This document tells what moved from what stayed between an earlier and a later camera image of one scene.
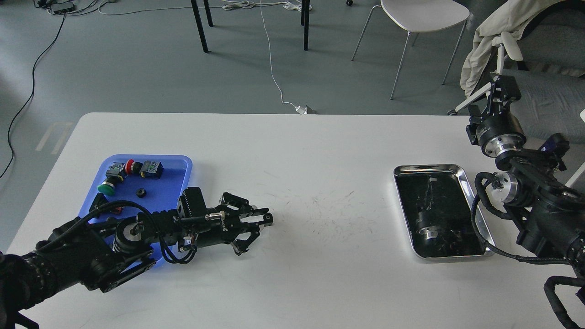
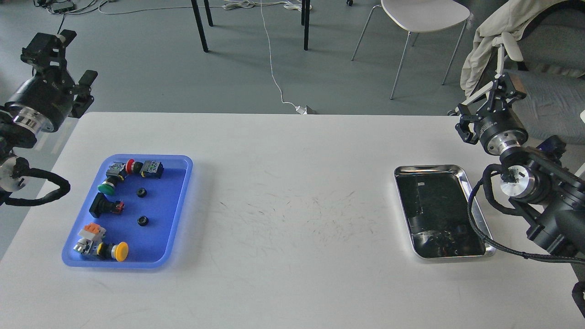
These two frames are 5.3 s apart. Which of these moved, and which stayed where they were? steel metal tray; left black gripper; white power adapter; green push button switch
Moved: left black gripper
Stayed: green push button switch; white power adapter; steel metal tray
